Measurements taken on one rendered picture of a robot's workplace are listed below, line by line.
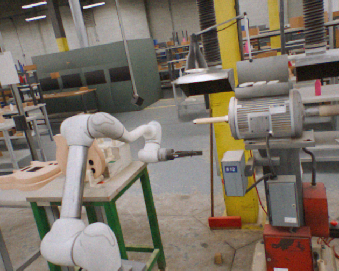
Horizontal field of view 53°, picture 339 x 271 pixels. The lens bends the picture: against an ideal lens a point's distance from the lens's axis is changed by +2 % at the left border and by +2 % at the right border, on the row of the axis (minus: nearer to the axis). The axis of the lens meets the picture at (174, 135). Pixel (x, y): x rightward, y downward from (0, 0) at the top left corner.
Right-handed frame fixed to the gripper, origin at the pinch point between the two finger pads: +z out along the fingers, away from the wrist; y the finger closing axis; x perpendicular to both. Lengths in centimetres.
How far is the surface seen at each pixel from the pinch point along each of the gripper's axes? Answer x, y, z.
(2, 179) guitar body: -9, 19, -145
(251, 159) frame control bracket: -1.9, 16.7, 36.3
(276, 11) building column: 229, -861, 13
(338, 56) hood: 48, 14, 82
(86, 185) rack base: -13, 25, -69
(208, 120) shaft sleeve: 21.1, 7.5, 11.8
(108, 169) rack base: -5, 13, -58
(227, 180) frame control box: -7.3, 37.2, 26.2
